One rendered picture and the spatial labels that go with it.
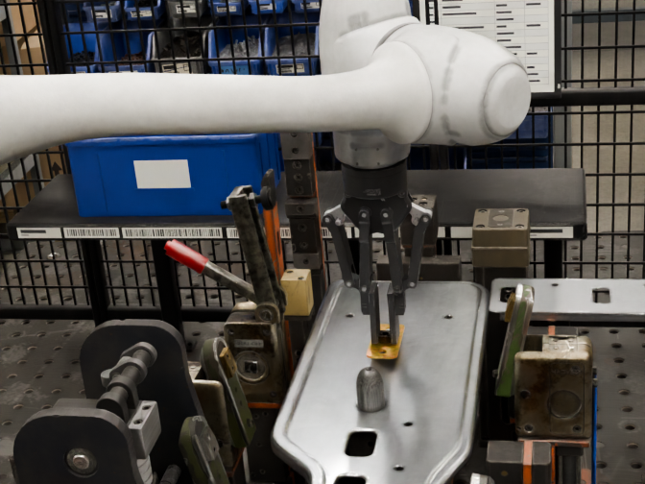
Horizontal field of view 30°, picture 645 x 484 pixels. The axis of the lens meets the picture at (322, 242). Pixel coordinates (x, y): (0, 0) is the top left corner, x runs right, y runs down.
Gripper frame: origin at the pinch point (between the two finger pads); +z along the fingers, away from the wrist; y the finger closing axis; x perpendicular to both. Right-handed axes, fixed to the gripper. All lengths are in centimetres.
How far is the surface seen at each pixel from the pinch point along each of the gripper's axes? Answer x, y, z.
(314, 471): -26.5, -4.1, 4.9
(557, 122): 200, 19, 44
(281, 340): -0.1, -13.2, 3.9
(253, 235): -1.8, -14.8, -11.2
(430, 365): -3.4, 5.8, 5.2
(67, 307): 55, -68, 29
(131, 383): -38.5, -17.5, -12.7
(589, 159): 329, 31, 104
